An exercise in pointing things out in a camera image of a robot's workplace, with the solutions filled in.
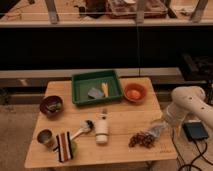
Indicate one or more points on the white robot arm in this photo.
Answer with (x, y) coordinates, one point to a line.
(188, 99)

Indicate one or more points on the green plastic tray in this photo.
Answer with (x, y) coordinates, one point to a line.
(82, 83)

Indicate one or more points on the orange bowl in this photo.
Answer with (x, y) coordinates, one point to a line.
(135, 92)

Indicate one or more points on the white bottle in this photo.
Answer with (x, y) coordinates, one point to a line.
(102, 130)

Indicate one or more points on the white dish brush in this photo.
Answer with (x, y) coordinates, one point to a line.
(85, 127)

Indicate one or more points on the wooden table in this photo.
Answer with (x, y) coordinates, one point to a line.
(115, 124)

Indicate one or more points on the dark brown bowl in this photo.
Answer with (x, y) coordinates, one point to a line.
(51, 106)

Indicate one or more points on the clear plastic bag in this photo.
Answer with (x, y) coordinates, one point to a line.
(157, 128)

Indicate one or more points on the green sponge ball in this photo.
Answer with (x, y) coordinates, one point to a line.
(74, 148)

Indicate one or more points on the bunch of brown grapes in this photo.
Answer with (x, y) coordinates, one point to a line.
(142, 139)

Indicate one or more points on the striped cloth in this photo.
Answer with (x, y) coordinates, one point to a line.
(64, 147)

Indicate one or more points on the metal cup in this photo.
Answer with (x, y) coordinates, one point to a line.
(45, 137)

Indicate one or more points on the black pedal box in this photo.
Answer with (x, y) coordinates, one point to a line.
(195, 131)

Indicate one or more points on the background shelf bench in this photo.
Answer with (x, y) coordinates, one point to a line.
(103, 13)

